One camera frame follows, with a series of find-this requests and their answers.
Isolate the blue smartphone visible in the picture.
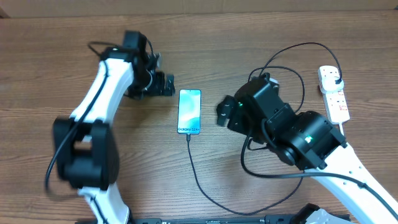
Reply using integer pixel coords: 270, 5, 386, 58
177, 90, 201, 134

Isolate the black charger cable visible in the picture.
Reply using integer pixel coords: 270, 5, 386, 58
185, 42, 343, 217

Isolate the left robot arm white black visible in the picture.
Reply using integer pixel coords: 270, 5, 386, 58
44, 30, 175, 223

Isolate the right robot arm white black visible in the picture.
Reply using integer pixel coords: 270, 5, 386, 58
216, 74, 397, 223

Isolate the white charger plug adapter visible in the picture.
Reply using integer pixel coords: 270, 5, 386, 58
320, 77, 345, 94

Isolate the white power strip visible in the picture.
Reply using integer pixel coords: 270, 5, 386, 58
317, 65, 351, 126

